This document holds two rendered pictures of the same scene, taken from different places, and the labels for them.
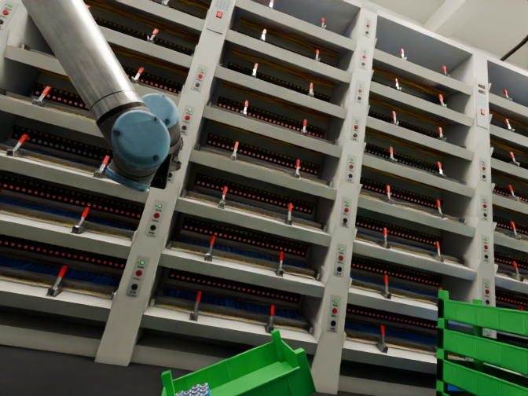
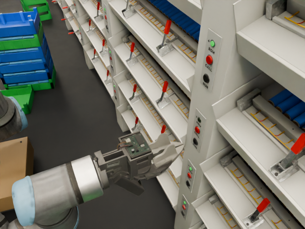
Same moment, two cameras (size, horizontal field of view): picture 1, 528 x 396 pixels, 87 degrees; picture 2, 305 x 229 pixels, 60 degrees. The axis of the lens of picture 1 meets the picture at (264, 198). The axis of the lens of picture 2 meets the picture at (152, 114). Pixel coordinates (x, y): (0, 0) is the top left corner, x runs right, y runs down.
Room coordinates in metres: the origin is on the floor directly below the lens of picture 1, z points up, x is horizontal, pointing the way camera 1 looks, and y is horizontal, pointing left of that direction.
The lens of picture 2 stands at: (0.74, -0.04, 1.12)
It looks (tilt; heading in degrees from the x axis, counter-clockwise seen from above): 44 degrees down; 75
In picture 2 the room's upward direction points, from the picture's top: straight up
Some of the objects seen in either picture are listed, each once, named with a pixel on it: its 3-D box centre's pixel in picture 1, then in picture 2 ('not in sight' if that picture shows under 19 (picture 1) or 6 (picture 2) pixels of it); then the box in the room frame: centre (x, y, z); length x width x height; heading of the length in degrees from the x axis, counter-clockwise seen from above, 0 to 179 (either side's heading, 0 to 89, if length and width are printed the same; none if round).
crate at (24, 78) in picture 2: not in sight; (27, 68); (0.31, 1.62, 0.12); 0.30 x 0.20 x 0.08; 177
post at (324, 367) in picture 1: (340, 167); not in sight; (1.18, -0.32, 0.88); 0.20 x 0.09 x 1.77; 11
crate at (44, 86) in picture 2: not in sight; (31, 77); (0.31, 1.62, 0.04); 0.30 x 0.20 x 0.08; 177
